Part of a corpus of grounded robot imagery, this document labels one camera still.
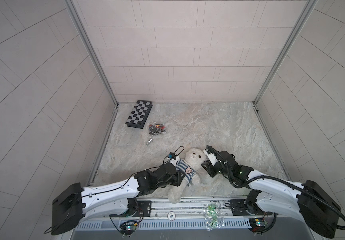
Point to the blue white striped shirt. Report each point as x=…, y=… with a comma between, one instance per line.
x=190, y=173

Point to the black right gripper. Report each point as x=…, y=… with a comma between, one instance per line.
x=208, y=167

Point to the clear bag of green parts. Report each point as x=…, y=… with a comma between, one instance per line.
x=213, y=217

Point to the small silver chess piece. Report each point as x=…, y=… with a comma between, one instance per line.
x=149, y=141

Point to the right green circuit board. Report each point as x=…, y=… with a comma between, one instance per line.
x=257, y=224

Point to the green circuit board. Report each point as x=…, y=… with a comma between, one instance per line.
x=257, y=224
x=128, y=228

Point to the white teddy bear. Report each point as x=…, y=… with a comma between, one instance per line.
x=190, y=165

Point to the aluminium corner post right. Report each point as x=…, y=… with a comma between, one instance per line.
x=303, y=17

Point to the left green circuit board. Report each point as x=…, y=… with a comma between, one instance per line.
x=128, y=228

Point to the aluminium corner post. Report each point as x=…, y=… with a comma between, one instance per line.
x=70, y=6
x=303, y=17

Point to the folded black white chessboard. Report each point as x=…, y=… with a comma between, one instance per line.
x=139, y=114

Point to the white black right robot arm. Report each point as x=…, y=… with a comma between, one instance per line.
x=308, y=202

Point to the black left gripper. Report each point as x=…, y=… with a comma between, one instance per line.
x=177, y=181

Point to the clear bag of toy bricks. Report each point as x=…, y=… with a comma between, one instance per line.
x=156, y=129

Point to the aluminium corner post left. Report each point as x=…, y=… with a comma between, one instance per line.
x=70, y=6

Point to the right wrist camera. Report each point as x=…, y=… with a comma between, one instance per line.
x=211, y=156

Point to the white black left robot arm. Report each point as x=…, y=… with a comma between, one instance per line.
x=77, y=204

